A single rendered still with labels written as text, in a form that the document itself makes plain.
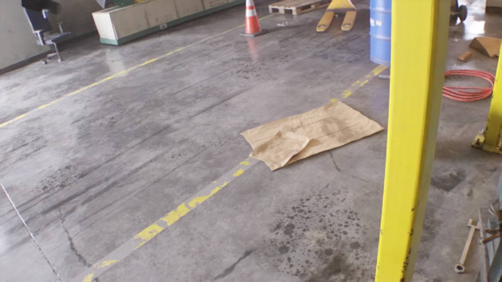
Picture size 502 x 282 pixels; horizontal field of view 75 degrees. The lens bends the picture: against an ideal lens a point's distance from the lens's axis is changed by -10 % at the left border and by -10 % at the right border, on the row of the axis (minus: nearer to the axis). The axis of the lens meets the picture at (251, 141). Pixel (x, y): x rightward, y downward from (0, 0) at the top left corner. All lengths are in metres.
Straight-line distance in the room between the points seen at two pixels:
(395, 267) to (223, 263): 0.97
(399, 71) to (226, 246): 1.42
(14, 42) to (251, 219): 6.92
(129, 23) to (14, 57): 2.51
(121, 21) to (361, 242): 6.21
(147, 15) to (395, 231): 6.87
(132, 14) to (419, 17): 6.80
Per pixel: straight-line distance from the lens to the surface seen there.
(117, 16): 7.21
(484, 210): 1.67
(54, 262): 2.36
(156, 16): 7.63
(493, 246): 1.48
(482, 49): 4.73
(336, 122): 2.96
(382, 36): 4.12
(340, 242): 1.93
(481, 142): 2.82
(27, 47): 8.33
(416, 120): 0.88
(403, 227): 1.08
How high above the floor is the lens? 1.41
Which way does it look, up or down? 30 degrees down
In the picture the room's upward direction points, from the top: 9 degrees counter-clockwise
